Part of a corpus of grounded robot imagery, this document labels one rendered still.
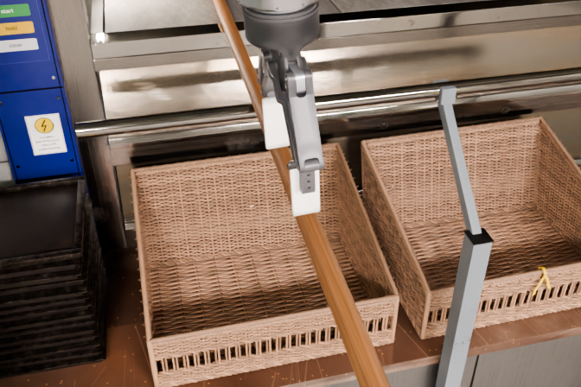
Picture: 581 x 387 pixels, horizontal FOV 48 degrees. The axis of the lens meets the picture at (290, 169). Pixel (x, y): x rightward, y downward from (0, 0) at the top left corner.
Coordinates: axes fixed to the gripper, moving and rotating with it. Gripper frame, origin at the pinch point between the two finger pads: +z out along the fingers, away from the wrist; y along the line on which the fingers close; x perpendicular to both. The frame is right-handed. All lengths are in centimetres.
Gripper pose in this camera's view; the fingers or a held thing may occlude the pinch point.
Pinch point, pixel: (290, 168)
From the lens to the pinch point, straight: 74.7
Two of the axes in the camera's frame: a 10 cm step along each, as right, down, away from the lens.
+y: 2.4, 5.5, -8.0
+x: 9.7, -1.8, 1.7
